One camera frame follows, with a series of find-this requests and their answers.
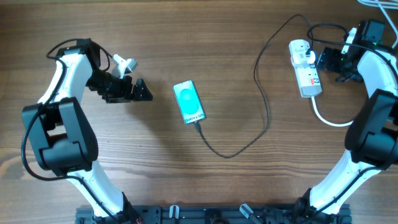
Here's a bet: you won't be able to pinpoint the turquoise screen smartphone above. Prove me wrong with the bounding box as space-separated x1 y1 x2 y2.
173 80 206 124

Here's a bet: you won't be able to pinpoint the black USB charging cable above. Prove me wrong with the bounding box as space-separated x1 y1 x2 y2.
194 13 313 159

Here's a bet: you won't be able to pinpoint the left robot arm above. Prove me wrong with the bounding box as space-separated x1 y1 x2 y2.
21 39 153 223

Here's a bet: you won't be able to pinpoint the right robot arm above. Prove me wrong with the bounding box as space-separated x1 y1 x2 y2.
289 19 397 223

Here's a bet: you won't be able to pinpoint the white charger plug adapter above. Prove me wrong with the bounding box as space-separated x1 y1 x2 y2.
290 50 316 68

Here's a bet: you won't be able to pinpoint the white power strip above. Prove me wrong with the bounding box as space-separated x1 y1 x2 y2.
289 39 322 98

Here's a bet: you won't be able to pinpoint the white power strip cord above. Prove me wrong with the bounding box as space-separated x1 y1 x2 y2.
310 0 398 128

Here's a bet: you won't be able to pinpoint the white cables at corner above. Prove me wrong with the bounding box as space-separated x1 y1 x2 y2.
356 0 398 10

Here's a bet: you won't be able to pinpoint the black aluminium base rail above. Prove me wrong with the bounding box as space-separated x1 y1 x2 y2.
75 204 352 224

